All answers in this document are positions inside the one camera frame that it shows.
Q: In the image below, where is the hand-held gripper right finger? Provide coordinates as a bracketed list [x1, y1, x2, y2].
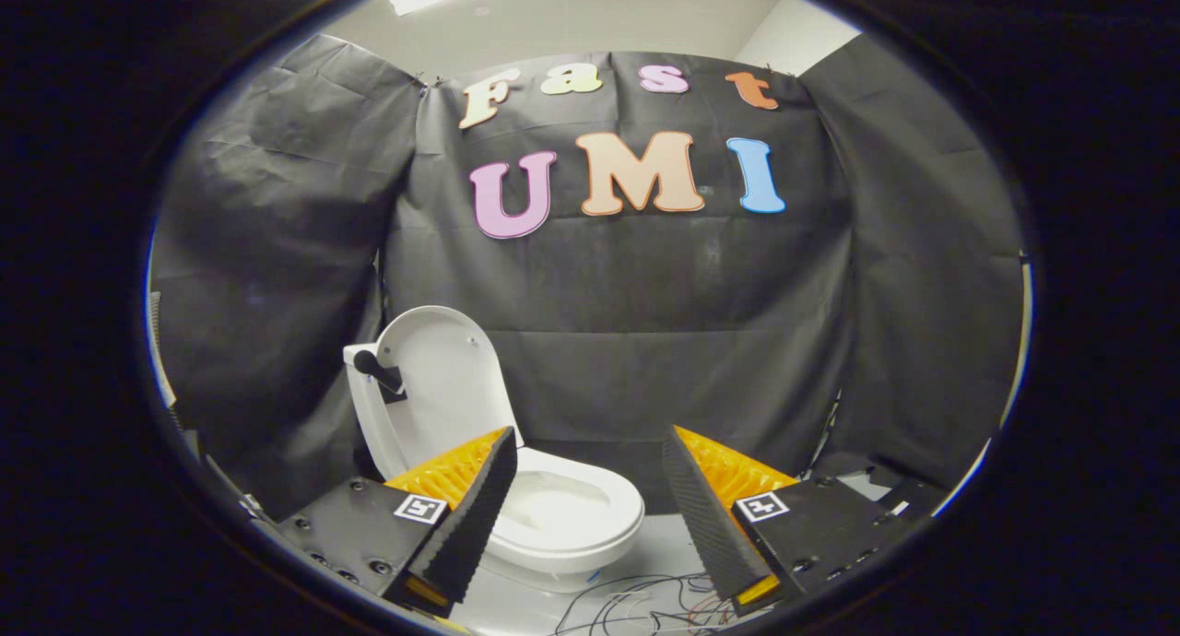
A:
[662, 424, 912, 617]

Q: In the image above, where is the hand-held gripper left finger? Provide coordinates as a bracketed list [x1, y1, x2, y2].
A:
[275, 425, 519, 618]

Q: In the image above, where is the white toilet lid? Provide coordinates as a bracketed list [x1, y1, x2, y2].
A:
[354, 305, 525, 476]

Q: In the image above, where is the white toilet seat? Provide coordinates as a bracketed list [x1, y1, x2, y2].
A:
[487, 446, 646, 569]

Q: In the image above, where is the white toilet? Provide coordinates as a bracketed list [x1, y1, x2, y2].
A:
[343, 344, 646, 594]

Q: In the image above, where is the black backdrop cloth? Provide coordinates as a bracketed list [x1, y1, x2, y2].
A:
[150, 32, 1025, 519]

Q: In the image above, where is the tangle of thin cables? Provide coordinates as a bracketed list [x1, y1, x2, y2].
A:
[551, 571, 749, 636]

